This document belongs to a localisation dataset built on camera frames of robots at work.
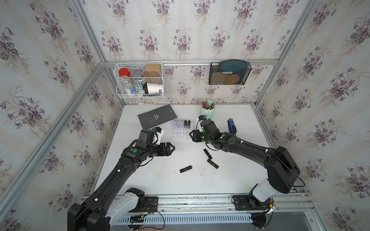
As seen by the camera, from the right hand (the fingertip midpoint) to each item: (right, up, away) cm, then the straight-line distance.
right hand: (193, 131), depth 86 cm
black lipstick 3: (-5, -22, -2) cm, 23 cm away
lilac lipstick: (-10, +4, +13) cm, 16 cm away
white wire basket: (-35, +33, +8) cm, 49 cm away
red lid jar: (-45, +38, +6) cm, 59 cm away
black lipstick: (-5, +6, +12) cm, 14 cm away
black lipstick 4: (+9, -15, +5) cm, 18 cm away
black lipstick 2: (-3, +4, +13) cm, 14 cm away
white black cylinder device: (-26, +28, +8) cm, 39 cm away
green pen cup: (+11, +15, +10) cm, 21 cm away
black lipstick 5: (+14, -21, 0) cm, 25 cm away
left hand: (-13, -8, -9) cm, 18 cm away
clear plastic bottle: (-41, +29, +1) cm, 50 cm away
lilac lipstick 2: (-7, +4, +13) cm, 15 cm away
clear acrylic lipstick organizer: (-8, -1, +14) cm, 16 cm away
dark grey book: (-31, +8, +22) cm, 39 cm away
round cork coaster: (+28, +35, +12) cm, 46 cm away
